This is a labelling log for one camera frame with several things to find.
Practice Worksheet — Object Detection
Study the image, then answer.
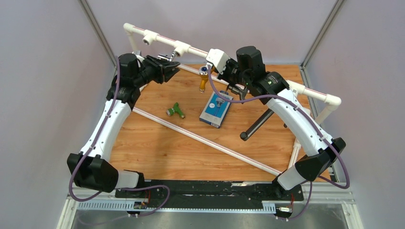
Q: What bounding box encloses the blue razor box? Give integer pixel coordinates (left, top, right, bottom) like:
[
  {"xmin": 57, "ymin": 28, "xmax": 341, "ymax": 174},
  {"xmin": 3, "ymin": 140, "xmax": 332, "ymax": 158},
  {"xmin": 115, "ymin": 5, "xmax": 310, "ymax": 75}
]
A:
[{"xmin": 199, "ymin": 92, "xmax": 232, "ymax": 128}]

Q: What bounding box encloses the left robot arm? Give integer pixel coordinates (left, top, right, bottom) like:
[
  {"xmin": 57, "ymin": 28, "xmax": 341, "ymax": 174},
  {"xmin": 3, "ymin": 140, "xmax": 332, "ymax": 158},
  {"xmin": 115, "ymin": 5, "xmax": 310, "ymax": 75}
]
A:
[{"xmin": 67, "ymin": 53, "xmax": 180, "ymax": 198}]

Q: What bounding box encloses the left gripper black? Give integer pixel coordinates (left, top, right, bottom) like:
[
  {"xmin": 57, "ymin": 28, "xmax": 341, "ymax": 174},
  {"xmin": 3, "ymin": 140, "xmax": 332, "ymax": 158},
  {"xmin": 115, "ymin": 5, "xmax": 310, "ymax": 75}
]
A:
[{"xmin": 133, "ymin": 55, "xmax": 180, "ymax": 88}]

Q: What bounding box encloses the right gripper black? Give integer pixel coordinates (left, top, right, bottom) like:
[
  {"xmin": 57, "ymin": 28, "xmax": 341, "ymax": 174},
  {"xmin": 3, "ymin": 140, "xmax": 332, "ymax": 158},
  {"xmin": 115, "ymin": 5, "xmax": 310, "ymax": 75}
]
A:
[{"xmin": 213, "ymin": 57, "xmax": 250, "ymax": 88}]

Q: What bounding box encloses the green plastic faucet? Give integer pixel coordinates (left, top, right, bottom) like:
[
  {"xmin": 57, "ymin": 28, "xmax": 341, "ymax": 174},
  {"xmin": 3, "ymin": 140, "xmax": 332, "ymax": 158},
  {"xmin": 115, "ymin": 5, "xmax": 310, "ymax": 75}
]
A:
[{"xmin": 166, "ymin": 103, "xmax": 185, "ymax": 119}]

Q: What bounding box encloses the dark grey short faucet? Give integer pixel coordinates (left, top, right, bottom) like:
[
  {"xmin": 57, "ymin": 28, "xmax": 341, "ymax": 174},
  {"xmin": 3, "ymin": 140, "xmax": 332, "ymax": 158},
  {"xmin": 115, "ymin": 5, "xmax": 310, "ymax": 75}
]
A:
[{"xmin": 226, "ymin": 84, "xmax": 248, "ymax": 100}]

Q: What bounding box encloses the chrome metal faucet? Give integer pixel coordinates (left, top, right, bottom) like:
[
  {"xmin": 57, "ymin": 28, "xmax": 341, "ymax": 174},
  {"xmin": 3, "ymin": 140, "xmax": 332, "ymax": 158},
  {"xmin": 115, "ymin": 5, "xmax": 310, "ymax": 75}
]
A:
[{"xmin": 157, "ymin": 51, "xmax": 178, "ymax": 62}]

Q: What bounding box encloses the white PVC pipe frame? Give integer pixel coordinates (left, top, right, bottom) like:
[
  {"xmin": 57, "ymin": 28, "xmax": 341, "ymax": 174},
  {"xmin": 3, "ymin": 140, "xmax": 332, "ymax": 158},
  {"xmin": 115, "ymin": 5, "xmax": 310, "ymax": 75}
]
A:
[{"xmin": 123, "ymin": 23, "xmax": 341, "ymax": 176}]

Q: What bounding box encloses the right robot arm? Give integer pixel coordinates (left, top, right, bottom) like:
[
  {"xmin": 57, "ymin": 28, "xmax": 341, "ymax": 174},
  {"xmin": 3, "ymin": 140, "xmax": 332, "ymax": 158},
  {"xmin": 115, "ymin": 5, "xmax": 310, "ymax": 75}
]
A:
[{"xmin": 206, "ymin": 46, "xmax": 346, "ymax": 200}]

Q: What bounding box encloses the dark grey long faucet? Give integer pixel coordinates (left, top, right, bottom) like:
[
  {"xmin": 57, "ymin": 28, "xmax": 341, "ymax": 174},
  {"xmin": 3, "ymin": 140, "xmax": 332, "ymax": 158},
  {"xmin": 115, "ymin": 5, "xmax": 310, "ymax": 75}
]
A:
[{"xmin": 240, "ymin": 109, "xmax": 274, "ymax": 141}]

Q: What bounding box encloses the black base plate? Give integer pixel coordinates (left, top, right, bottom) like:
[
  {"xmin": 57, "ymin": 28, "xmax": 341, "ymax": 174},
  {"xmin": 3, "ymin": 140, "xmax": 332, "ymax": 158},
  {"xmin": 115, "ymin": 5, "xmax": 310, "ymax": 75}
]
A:
[{"xmin": 115, "ymin": 179, "xmax": 304, "ymax": 209}]

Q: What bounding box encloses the aluminium frame rail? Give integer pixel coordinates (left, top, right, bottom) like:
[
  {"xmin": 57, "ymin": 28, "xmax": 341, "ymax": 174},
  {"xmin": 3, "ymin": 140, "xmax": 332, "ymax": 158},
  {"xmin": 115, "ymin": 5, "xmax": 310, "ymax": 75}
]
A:
[{"xmin": 57, "ymin": 179, "xmax": 363, "ymax": 229}]

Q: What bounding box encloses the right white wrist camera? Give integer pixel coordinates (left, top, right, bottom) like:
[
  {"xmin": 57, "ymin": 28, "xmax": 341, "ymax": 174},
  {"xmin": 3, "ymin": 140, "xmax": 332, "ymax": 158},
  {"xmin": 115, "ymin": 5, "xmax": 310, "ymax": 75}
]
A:
[{"xmin": 205, "ymin": 49, "xmax": 230, "ymax": 74}]

